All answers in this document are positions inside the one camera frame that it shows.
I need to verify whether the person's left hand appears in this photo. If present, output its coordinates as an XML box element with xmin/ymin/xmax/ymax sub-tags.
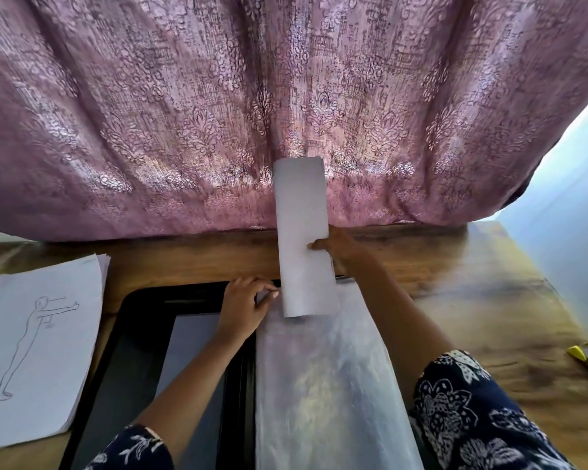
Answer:
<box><xmin>214</xmin><ymin>275</ymin><xmax>282</xmax><ymax>345</ymax></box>

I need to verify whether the person's right hand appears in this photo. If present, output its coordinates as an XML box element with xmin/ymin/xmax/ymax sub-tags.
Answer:
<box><xmin>308</xmin><ymin>226</ymin><xmax>376</xmax><ymax>282</ymax></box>

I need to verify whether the stack of printed papers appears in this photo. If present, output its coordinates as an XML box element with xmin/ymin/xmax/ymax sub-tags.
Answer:
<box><xmin>271</xmin><ymin>155</ymin><xmax>342</xmax><ymax>320</ymax></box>

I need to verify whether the black folder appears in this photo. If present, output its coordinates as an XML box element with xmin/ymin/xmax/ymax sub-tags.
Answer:
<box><xmin>57</xmin><ymin>277</ymin><xmax>437</xmax><ymax>470</ymax></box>

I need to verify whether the body figure paper stack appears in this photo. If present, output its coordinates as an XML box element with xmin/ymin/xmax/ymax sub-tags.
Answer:
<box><xmin>0</xmin><ymin>252</ymin><xmax>112</xmax><ymax>455</ymax></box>

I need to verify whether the person's left forearm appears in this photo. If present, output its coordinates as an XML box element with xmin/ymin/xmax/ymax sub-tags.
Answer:
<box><xmin>137</xmin><ymin>328</ymin><xmax>256</xmax><ymax>456</ymax></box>

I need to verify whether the person's right forearm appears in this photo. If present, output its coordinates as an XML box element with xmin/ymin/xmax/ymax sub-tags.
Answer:
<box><xmin>351</xmin><ymin>259</ymin><xmax>464</xmax><ymax>383</ymax></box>

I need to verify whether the pink patterned curtain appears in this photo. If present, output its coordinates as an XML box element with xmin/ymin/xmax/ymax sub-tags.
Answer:
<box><xmin>0</xmin><ymin>0</ymin><xmax>588</xmax><ymax>243</ymax></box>

